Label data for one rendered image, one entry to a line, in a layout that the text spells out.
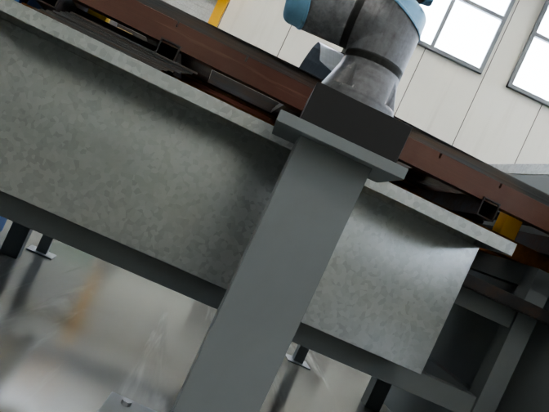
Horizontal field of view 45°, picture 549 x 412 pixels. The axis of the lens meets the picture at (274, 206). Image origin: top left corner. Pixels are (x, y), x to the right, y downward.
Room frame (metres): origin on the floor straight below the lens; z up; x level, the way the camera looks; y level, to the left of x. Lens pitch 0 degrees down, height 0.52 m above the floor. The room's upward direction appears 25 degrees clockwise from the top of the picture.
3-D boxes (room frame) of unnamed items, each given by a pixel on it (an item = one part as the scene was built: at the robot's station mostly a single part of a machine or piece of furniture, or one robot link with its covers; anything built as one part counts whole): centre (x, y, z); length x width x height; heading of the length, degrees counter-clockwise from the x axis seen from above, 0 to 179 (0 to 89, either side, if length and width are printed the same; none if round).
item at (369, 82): (1.23, -0.06, 0.80); 0.15 x 0.15 x 0.10
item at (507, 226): (1.90, -0.63, 0.78); 0.05 x 0.05 x 0.19; 9
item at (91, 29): (1.46, 0.48, 0.70); 0.39 x 0.12 x 0.04; 99
